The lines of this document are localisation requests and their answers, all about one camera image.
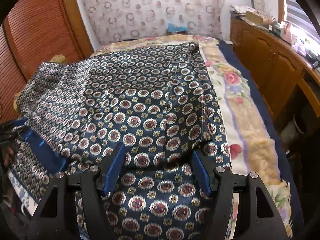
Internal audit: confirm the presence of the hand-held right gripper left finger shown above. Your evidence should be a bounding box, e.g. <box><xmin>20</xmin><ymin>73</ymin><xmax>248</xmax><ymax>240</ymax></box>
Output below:
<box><xmin>25</xmin><ymin>142</ymin><xmax>127</xmax><ymax>240</ymax></box>

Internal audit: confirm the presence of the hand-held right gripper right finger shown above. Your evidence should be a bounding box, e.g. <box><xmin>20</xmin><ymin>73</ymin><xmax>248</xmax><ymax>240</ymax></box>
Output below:
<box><xmin>192</xmin><ymin>149</ymin><xmax>290</xmax><ymax>240</ymax></box>

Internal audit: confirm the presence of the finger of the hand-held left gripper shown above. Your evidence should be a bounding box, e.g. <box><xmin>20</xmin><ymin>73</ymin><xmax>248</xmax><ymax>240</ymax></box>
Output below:
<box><xmin>10</xmin><ymin>118</ymin><xmax>30</xmax><ymax>133</ymax></box>

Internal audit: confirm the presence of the navy circle-print satin top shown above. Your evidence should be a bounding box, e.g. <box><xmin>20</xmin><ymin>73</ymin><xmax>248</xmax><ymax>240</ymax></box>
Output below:
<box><xmin>5</xmin><ymin>42</ymin><xmax>234</xmax><ymax>240</ymax></box>

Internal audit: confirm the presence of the person's left hand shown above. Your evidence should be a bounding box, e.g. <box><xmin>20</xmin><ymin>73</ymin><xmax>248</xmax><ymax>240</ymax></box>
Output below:
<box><xmin>4</xmin><ymin>147</ymin><xmax>14</xmax><ymax>167</ymax></box>

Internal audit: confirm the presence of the blue white floral sheet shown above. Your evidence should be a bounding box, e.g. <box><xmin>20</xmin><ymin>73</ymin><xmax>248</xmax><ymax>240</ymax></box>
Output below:
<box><xmin>9</xmin><ymin>170</ymin><xmax>38</xmax><ymax>205</ymax></box>

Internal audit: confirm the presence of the yellow plush toy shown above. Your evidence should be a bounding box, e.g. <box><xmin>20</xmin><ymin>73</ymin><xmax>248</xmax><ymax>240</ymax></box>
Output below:
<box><xmin>49</xmin><ymin>54</ymin><xmax>67</xmax><ymax>63</ymax></box>

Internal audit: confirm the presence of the wooden louvered wardrobe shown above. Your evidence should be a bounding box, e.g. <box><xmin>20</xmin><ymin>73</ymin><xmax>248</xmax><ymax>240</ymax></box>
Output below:
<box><xmin>0</xmin><ymin>0</ymin><xmax>94</xmax><ymax>125</ymax></box>

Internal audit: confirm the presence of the wooden sideboard cabinet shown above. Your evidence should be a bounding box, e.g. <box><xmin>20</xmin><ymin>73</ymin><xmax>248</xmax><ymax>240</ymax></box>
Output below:
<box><xmin>230</xmin><ymin>17</ymin><xmax>320</xmax><ymax>120</ymax></box>

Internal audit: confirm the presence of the blue box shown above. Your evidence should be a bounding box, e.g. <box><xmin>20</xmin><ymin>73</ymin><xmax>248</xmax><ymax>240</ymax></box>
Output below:
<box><xmin>166</xmin><ymin>23</ymin><xmax>188</xmax><ymax>35</ymax></box>

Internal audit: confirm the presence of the lavender tissue pack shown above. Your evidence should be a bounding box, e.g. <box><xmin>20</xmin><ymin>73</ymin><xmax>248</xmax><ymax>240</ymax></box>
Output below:
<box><xmin>291</xmin><ymin>41</ymin><xmax>308</xmax><ymax>55</ymax></box>

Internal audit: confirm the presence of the cardboard box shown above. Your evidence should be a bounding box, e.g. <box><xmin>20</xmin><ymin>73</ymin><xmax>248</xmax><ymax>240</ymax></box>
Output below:
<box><xmin>245</xmin><ymin>9</ymin><xmax>275</xmax><ymax>27</ymax></box>

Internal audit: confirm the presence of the folded patterned cloth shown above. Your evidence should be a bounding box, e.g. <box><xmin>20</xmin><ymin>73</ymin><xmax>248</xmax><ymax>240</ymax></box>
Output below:
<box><xmin>229</xmin><ymin>4</ymin><xmax>255</xmax><ymax>14</ymax></box>

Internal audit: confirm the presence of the striped window blind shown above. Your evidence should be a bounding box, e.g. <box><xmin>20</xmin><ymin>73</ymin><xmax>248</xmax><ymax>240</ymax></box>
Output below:
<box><xmin>285</xmin><ymin>0</ymin><xmax>309</xmax><ymax>27</ymax></box>

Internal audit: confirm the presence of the ring-print wall curtain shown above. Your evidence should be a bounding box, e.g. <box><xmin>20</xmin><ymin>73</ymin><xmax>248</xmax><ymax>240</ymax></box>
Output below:
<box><xmin>79</xmin><ymin>0</ymin><xmax>227</xmax><ymax>45</ymax></box>

